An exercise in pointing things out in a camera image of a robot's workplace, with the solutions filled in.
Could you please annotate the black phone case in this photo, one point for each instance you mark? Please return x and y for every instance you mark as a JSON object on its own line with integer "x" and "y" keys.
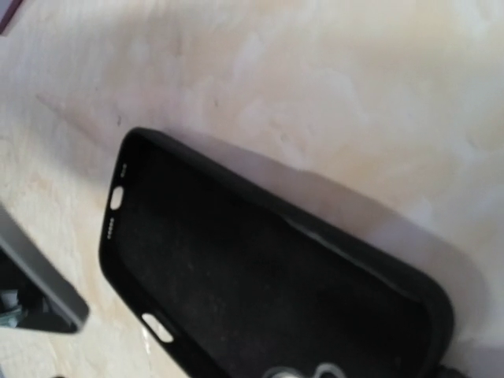
{"x": 249, "y": 285}

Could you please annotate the black phone silver edge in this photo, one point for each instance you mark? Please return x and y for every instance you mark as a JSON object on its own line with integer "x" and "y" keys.
{"x": 34, "y": 295}

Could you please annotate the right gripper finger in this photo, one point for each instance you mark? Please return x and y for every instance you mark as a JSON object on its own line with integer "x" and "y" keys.
{"x": 448, "y": 372}

